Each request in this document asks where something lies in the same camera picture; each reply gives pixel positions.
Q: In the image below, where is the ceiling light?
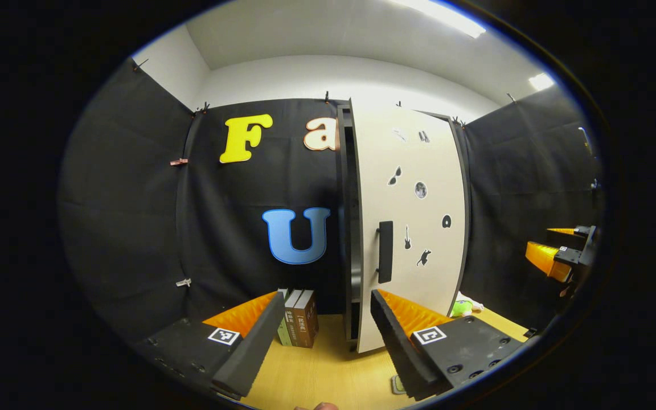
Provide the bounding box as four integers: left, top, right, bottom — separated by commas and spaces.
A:
388, 0, 487, 39
528, 72, 556, 92

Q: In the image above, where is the green pink plush toy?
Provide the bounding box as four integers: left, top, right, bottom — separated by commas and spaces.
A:
450, 293, 483, 318

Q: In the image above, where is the dark green book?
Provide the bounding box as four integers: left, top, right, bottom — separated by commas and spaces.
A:
284, 289, 304, 348

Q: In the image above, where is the black backdrop cloth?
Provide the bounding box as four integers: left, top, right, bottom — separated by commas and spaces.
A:
58, 57, 605, 342

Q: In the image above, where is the brown book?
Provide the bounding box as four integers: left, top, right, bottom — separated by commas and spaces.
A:
293, 289, 321, 349

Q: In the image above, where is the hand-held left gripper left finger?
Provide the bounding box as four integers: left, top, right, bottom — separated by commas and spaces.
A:
133, 291, 286, 399

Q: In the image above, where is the grey cabinet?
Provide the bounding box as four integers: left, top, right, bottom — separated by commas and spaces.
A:
335, 98, 472, 345

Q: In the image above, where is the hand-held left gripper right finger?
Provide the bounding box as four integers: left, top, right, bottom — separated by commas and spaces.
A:
369, 289, 530, 402

